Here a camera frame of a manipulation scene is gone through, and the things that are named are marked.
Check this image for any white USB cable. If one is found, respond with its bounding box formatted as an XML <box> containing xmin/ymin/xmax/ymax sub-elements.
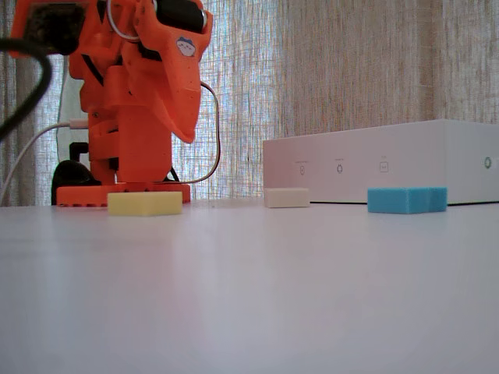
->
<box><xmin>0</xmin><ymin>118</ymin><xmax>91</xmax><ymax>207</ymax></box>

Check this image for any thin grey servo wire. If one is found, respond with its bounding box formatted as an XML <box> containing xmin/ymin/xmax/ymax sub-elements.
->
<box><xmin>171</xmin><ymin>80</ymin><xmax>222</xmax><ymax>185</ymax></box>

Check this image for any cream foam cuboid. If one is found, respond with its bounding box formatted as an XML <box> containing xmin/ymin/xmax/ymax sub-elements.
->
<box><xmin>264</xmin><ymin>187</ymin><xmax>311</xmax><ymax>209</ymax></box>

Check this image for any orange gripper black motor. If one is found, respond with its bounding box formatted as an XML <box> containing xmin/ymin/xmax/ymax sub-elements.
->
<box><xmin>133</xmin><ymin>0</ymin><xmax>214</xmax><ymax>144</ymax></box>

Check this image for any black table clamp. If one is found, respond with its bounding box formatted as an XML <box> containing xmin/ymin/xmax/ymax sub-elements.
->
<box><xmin>51</xmin><ymin>142</ymin><xmax>103</xmax><ymax>206</ymax></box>

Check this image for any blue foam cuboid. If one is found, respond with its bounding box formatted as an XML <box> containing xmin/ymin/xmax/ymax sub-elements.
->
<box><xmin>366</xmin><ymin>185</ymin><xmax>448</xmax><ymax>214</ymax></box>

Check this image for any beige woven curtain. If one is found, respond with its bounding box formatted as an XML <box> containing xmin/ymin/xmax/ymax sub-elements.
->
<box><xmin>0</xmin><ymin>0</ymin><xmax>499</xmax><ymax>207</ymax></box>

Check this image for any white box bin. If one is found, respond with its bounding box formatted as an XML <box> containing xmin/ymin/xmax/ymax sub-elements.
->
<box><xmin>261</xmin><ymin>118</ymin><xmax>499</xmax><ymax>206</ymax></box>

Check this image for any orange robot base plate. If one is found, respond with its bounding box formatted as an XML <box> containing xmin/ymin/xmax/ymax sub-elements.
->
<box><xmin>56</xmin><ymin>181</ymin><xmax>192</xmax><ymax>206</ymax></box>

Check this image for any thick black cable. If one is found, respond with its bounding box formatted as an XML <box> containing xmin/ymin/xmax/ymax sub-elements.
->
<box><xmin>0</xmin><ymin>37</ymin><xmax>54</xmax><ymax>142</ymax></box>

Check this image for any thin grey wire loop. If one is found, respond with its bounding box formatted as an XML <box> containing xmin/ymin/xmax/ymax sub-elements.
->
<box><xmin>107</xmin><ymin>0</ymin><xmax>140</xmax><ymax>42</ymax></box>

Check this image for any yellow foam cuboid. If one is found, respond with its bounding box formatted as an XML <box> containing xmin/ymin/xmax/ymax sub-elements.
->
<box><xmin>107</xmin><ymin>190</ymin><xmax>184</xmax><ymax>217</ymax></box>

